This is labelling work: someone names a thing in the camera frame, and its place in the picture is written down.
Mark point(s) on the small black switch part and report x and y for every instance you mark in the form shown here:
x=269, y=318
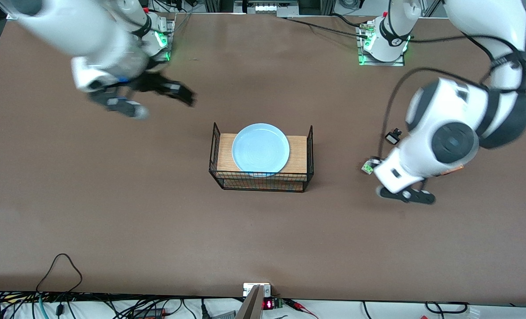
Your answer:
x=393, y=137

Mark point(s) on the silver metal bracket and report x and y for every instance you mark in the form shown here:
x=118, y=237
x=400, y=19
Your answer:
x=246, y=289

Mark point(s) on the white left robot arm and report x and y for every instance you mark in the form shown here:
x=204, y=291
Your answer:
x=444, y=115

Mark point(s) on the light blue plate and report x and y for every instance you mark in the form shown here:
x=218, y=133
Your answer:
x=261, y=148

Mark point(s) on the metal frame with light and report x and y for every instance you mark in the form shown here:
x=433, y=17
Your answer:
x=267, y=6

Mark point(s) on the green white contact block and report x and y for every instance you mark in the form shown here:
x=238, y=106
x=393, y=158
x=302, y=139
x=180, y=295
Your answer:
x=368, y=168

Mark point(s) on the red digit display module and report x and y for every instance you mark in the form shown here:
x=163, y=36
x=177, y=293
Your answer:
x=269, y=304

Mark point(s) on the black power adapter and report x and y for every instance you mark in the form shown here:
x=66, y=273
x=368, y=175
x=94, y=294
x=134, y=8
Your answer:
x=150, y=313

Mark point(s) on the orange button enclosure box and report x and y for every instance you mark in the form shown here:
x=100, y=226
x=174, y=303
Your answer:
x=455, y=170

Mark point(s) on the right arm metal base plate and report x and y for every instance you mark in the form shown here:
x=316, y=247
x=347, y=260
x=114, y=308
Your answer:
x=168, y=42

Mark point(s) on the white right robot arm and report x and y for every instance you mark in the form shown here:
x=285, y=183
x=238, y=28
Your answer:
x=68, y=26

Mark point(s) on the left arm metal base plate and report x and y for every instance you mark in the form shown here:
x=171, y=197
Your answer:
x=398, y=63

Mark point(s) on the aluminium profile bar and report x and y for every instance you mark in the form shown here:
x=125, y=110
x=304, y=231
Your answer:
x=252, y=305

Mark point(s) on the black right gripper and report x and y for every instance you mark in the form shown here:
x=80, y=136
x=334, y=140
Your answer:
x=149, y=83

